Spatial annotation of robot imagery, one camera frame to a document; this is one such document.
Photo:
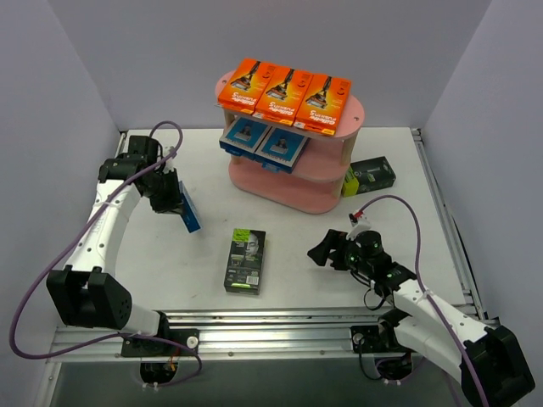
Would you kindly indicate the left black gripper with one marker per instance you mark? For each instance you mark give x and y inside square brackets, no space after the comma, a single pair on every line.
[170,199]

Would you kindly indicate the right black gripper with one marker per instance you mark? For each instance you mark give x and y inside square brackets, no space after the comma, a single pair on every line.
[335,253]

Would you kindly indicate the blue razor box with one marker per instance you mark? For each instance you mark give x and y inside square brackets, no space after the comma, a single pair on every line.
[243,137]
[280,150]
[189,214]

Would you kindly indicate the black green razor box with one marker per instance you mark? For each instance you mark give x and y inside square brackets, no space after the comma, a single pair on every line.
[245,262]
[367,176]

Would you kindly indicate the small orange razor box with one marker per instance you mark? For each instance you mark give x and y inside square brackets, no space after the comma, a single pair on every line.
[323,104]

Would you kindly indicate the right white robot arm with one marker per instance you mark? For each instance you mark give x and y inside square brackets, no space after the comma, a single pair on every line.
[486,361]

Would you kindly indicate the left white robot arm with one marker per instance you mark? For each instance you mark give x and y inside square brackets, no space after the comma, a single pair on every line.
[85,292]

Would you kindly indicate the pink three-tier shelf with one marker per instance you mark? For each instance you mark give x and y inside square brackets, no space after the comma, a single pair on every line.
[314,184]

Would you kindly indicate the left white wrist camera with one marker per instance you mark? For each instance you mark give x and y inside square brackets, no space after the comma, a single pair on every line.
[171,154]

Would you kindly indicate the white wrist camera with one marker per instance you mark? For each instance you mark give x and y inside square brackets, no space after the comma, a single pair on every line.
[359,223]
[171,154]

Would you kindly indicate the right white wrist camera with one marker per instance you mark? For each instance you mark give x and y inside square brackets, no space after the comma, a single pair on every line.
[359,223]

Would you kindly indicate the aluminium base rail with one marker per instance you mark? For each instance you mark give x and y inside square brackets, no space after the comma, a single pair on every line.
[280,334]

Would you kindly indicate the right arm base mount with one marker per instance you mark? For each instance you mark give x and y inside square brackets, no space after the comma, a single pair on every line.
[380,360]

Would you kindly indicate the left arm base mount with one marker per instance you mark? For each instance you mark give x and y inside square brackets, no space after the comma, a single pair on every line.
[165,373]

